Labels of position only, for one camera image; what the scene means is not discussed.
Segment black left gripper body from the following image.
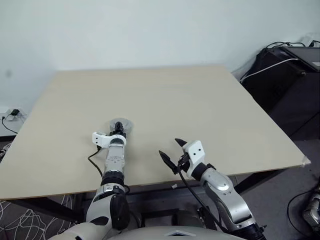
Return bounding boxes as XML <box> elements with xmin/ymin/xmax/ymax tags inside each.
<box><xmin>111</xmin><ymin>125</ymin><xmax>127</xmax><ymax>138</ymax></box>

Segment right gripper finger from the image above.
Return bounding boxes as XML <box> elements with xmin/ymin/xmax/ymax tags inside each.
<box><xmin>158</xmin><ymin>149</ymin><xmax>180</xmax><ymax>175</ymax></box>
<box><xmin>174</xmin><ymin>137</ymin><xmax>188</xmax><ymax>149</ymax></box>

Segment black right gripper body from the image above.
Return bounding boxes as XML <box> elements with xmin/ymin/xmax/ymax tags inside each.
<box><xmin>176</xmin><ymin>152</ymin><xmax>192</xmax><ymax>177</ymax></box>

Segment grey robot chest shell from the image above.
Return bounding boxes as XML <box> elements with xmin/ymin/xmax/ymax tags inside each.
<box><xmin>53</xmin><ymin>222</ymin><xmax>227</xmax><ymax>240</ymax></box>

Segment large black equipment case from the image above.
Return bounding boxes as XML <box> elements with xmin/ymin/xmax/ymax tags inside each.
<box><xmin>239</xmin><ymin>46</ymin><xmax>320</xmax><ymax>142</ymax></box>

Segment silver black machine part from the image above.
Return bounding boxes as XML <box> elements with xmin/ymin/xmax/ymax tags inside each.
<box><xmin>301</xmin><ymin>193</ymin><xmax>320</xmax><ymax>229</ymax></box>

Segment black flat panel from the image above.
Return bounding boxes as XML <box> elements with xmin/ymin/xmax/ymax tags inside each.
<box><xmin>279</xmin><ymin>46</ymin><xmax>320</xmax><ymax>73</ymax></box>

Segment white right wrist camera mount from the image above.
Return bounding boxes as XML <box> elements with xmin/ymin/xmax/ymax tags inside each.
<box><xmin>181</xmin><ymin>140</ymin><xmax>205</xmax><ymax>176</ymax></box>

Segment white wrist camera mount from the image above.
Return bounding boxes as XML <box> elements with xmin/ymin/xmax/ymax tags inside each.
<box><xmin>181</xmin><ymin>140</ymin><xmax>205</xmax><ymax>176</ymax></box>
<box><xmin>91</xmin><ymin>131</ymin><xmax>126</xmax><ymax>148</ymax></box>

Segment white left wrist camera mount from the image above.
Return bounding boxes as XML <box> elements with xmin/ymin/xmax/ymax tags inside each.
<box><xmin>91</xmin><ymin>131</ymin><xmax>126</xmax><ymax>148</ymax></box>

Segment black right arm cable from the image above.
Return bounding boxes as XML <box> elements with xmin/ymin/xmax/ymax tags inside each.
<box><xmin>177</xmin><ymin>169</ymin><xmax>226</xmax><ymax>231</ymax></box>

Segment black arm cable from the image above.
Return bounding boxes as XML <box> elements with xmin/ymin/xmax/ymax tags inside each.
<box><xmin>87</xmin><ymin>146</ymin><xmax>105</xmax><ymax>179</ymax></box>
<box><xmin>177</xmin><ymin>169</ymin><xmax>226</xmax><ymax>231</ymax></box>

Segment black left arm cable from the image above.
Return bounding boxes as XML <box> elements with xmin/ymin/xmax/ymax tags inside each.
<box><xmin>87</xmin><ymin>146</ymin><xmax>105</xmax><ymax>179</ymax></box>

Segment black slotted rail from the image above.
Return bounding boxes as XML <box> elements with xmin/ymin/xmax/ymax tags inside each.
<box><xmin>196</xmin><ymin>206</ymin><xmax>217</xmax><ymax>230</ymax></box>

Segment black metal table frame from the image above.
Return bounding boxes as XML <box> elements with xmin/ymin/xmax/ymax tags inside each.
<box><xmin>4</xmin><ymin>172</ymin><xmax>286</xmax><ymax>226</ymax></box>

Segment white cable over case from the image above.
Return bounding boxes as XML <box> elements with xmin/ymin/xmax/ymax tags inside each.
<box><xmin>239</xmin><ymin>58</ymin><xmax>300</xmax><ymax>82</ymax></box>

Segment black adapter cord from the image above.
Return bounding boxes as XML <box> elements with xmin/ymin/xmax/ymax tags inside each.
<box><xmin>1</xmin><ymin>114</ymin><xmax>18</xmax><ymax>135</ymax></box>

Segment wall power outlet plug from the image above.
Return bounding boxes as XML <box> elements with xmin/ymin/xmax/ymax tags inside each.
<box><xmin>0</xmin><ymin>106</ymin><xmax>27</xmax><ymax>122</ymax></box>

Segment black floor cable loop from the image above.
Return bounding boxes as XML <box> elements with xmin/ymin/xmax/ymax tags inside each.
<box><xmin>286</xmin><ymin>191</ymin><xmax>320</xmax><ymax>227</ymax></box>

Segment black cable above case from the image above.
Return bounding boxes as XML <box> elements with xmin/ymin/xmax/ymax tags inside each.
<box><xmin>264</xmin><ymin>41</ymin><xmax>307</xmax><ymax>50</ymax></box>

